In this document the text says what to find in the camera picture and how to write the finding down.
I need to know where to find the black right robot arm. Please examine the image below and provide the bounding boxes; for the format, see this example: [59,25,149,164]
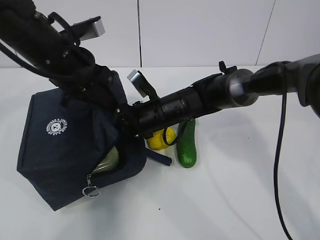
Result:
[117,54,320,139]

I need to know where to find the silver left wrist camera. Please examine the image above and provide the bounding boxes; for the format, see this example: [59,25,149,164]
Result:
[71,16,106,42]

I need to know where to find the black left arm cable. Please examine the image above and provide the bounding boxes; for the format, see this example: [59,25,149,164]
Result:
[0,39,66,83]

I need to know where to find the yellow lemon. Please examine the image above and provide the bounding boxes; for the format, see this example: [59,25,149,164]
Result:
[147,127,176,151]

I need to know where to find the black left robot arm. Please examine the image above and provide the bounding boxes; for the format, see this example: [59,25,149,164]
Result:
[0,0,130,114]

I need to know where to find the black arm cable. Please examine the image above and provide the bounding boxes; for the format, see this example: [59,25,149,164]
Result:
[0,39,66,83]
[273,62,295,240]

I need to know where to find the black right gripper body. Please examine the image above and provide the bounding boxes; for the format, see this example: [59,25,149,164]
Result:
[116,101,153,139]

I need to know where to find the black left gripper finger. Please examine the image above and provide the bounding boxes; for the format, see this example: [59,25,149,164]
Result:
[95,74,129,113]

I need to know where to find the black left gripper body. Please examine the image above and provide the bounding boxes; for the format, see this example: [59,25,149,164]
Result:
[49,64,113,100]

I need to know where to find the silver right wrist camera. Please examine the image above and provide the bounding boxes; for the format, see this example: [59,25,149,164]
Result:
[127,69,159,101]

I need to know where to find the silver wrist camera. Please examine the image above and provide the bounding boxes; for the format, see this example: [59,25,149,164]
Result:
[127,69,159,101]
[71,16,106,42]

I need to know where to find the navy blue lunch bag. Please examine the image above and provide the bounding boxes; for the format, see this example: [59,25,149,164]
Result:
[16,69,173,212]

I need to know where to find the green cucumber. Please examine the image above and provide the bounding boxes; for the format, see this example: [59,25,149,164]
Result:
[176,119,197,168]

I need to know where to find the glass container green lid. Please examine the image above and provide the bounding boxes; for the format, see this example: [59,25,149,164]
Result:
[92,146,120,175]

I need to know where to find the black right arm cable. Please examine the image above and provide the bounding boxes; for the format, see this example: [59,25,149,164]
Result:
[273,62,295,240]

